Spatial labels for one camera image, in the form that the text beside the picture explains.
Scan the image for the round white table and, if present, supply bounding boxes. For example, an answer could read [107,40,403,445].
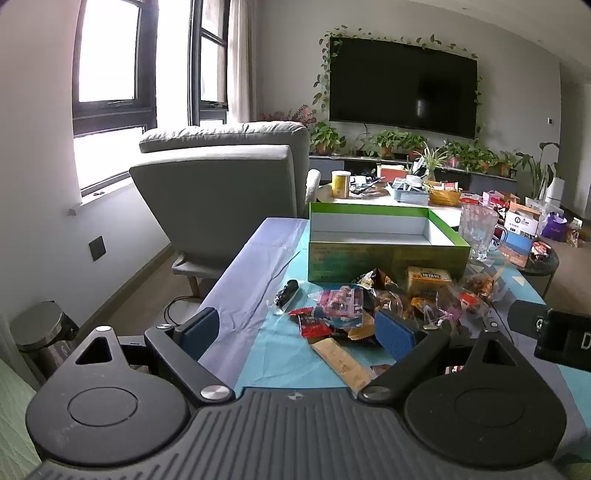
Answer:
[318,182,467,229]

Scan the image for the tall leafy potted plant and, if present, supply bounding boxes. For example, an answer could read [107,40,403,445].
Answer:
[513,142,560,200]

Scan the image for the black snack packet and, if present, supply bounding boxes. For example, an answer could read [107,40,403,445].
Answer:
[272,279,300,317]

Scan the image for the clear packet with orange snack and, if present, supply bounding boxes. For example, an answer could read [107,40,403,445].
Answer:
[450,272,497,315]

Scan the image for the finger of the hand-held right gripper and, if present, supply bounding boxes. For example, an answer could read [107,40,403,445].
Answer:
[508,300,548,343]

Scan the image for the dark brown snack packet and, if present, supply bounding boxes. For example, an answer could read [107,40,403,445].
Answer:
[351,268,398,296]

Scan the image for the beige curtain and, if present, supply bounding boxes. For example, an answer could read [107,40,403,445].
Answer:
[226,0,257,124]

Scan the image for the green potted plant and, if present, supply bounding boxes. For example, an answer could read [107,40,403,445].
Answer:
[372,130,406,158]
[401,133,428,155]
[494,151,518,178]
[443,141,497,174]
[309,122,346,155]

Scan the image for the green vine garland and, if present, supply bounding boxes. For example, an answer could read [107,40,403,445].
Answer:
[313,25,485,134]

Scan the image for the yellow wicker basket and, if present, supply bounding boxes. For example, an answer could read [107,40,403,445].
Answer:
[424,181,463,207]

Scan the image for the steel trash can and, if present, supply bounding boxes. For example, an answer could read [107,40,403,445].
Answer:
[9,301,80,384]

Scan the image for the green cardboard box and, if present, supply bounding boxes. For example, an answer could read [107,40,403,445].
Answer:
[307,202,472,284]

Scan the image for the small red snack packet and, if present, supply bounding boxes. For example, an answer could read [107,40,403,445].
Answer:
[287,307,333,339]

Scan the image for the grey plastic tray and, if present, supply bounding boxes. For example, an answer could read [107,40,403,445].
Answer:
[387,181,431,206]

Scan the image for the black floor cable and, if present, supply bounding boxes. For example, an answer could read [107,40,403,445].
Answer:
[164,295,204,324]

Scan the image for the yellow snack packet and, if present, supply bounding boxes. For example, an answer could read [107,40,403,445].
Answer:
[405,265,453,298]

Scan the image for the clear glass mug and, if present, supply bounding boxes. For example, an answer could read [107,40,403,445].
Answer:
[458,203,504,264]

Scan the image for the pink clear snack packet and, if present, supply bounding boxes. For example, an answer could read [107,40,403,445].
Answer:
[411,298,462,330]

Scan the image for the orange box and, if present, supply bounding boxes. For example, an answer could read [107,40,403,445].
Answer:
[376,165,409,183]

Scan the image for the white and blue carton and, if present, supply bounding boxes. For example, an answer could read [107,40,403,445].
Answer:
[499,203,546,269]

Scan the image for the pink printed snack packet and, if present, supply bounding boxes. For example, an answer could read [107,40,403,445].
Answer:
[308,286,365,324]

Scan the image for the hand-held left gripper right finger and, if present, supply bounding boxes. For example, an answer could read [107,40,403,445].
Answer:
[358,309,525,409]

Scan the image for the wide black framed window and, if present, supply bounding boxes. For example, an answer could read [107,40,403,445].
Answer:
[71,0,158,192]

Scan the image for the long tan snack packet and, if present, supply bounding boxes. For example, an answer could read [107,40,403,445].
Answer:
[308,337,372,393]

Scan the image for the spider plant in vase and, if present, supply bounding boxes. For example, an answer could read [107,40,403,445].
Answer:
[412,144,450,183]

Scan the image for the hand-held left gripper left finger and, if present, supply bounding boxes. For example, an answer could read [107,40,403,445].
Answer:
[69,307,234,407]

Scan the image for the black flat screen television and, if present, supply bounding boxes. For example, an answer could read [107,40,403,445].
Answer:
[329,36,478,139]

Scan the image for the grey armchair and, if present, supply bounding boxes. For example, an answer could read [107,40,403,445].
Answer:
[129,121,321,301]

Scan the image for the dark round side table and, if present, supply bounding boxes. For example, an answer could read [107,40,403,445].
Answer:
[517,240,560,301]

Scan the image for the narrow black framed window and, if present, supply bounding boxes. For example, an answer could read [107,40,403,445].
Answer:
[189,0,229,126]

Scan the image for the red flower bouquet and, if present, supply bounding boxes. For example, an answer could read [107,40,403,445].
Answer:
[259,105,319,134]

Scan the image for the yellow can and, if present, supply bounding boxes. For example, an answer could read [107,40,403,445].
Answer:
[331,170,352,199]

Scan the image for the purple gift bag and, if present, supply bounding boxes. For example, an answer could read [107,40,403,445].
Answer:
[540,211,568,241]

